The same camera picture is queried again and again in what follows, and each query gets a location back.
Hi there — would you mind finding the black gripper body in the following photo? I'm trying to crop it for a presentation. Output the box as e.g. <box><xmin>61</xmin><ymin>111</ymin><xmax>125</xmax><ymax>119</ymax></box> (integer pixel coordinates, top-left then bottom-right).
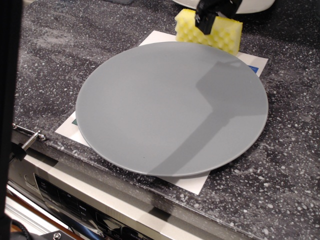
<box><xmin>196</xmin><ymin>0</ymin><xmax>242</xmax><ymax>19</ymax></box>

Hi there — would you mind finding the white appliance with handle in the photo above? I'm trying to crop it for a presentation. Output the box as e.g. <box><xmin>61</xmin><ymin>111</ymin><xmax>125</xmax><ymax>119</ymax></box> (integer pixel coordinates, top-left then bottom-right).
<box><xmin>173</xmin><ymin>0</ymin><xmax>275</xmax><ymax>14</ymax></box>

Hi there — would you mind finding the black cable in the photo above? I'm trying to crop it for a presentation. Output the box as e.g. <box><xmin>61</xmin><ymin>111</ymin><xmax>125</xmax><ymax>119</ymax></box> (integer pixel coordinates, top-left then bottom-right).
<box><xmin>11</xmin><ymin>219</ymin><xmax>32</xmax><ymax>240</ymax></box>

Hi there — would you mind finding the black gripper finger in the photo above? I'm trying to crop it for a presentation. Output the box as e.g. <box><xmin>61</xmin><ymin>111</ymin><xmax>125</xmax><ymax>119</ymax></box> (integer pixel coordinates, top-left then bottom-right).
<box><xmin>195</xmin><ymin>12</ymin><xmax>217</xmax><ymax>35</ymax></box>

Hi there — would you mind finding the yellow foam sponge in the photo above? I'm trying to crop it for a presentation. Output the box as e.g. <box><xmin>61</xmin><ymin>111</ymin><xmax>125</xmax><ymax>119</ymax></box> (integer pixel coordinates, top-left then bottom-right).
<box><xmin>174</xmin><ymin>9</ymin><xmax>243</xmax><ymax>56</ymax></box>

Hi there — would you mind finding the stainless dishwasher control panel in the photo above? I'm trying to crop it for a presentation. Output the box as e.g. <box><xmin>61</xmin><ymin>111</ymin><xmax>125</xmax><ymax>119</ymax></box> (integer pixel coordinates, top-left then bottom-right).
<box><xmin>7</xmin><ymin>154</ymin><xmax>201</xmax><ymax>240</ymax></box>

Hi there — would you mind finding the black bracket with screw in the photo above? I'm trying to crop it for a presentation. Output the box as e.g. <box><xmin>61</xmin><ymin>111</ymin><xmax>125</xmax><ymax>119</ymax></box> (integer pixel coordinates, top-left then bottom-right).
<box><xmin>41</xmin><ymin>230</ymin><xmax>81</xmax><ymax>240</ymax></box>

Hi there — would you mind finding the grey round plate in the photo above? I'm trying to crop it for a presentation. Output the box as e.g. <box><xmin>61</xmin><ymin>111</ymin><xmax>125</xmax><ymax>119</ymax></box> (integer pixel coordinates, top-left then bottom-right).
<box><xmin>75</xmin><ymin>42</ymin><xmax>269</xmax><ymax>177</ymax></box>

